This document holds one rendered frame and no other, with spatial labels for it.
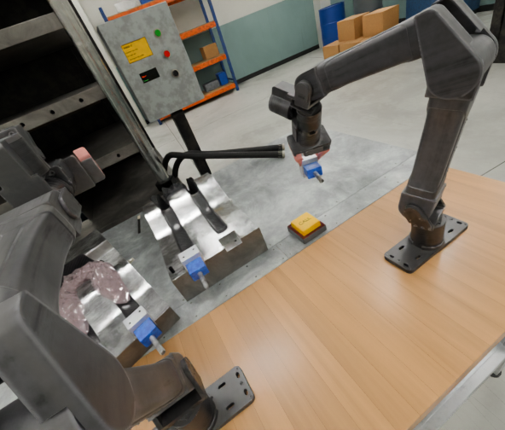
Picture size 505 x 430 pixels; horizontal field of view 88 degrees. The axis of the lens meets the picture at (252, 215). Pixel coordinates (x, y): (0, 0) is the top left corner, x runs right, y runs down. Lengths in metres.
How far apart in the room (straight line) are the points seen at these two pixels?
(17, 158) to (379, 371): 0.63
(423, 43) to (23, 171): 0.56
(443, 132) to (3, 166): 0.64
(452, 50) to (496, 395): 1.24
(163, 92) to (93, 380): 1.29
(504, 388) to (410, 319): 0.90
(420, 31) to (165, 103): 1.14
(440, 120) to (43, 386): 0.56
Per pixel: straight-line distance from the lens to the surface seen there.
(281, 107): 0.67
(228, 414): 0.58
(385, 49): 0.53
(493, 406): 1.45
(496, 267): 0.72
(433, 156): 0.57
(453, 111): 0.53
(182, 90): 1.44
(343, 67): 0.57
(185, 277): 0.70
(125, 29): 1.41
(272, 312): 0.64
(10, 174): 0.46
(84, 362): 0.24
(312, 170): 0.76
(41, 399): 0.23
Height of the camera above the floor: 1.33
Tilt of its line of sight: 36 degrees down
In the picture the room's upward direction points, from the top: 22 degrees counter-clockwise
